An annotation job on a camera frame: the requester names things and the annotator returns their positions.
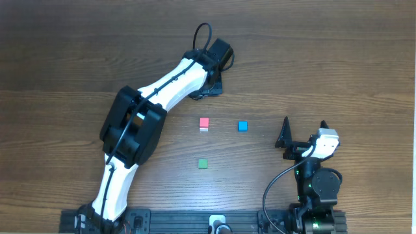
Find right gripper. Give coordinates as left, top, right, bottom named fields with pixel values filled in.
left=274, top=116, right=330, bottom=161

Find black cable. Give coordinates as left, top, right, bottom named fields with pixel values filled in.
left=262, top=145, right=317, bottom=234
left=192, top=21, right=236, bottom=72

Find mounting rail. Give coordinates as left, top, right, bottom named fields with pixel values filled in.
left=59, top=207, right=348, bottom=234

